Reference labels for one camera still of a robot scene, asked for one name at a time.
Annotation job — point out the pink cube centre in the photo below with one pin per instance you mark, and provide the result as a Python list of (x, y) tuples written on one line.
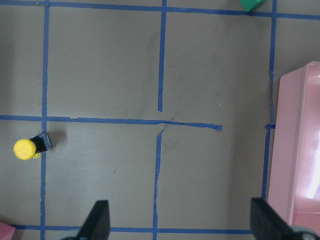
[(6, 231)]

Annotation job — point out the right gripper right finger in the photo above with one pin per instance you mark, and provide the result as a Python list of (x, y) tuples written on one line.
[(266, 224)]

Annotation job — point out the green cube table edge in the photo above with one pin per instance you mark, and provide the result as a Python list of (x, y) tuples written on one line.
[(250, 5)]

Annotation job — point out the pink plastic bin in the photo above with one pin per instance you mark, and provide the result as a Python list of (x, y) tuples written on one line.
[(294, 184)]

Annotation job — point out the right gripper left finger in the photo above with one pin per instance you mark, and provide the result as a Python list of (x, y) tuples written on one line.
[(97, 224)]

